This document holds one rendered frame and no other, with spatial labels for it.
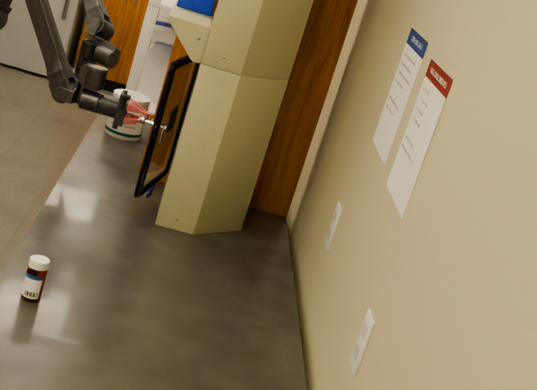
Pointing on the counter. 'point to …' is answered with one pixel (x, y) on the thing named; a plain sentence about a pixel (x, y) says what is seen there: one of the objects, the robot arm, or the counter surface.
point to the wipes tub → (129, 132)
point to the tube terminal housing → (233, 107)
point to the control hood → (191, 30)
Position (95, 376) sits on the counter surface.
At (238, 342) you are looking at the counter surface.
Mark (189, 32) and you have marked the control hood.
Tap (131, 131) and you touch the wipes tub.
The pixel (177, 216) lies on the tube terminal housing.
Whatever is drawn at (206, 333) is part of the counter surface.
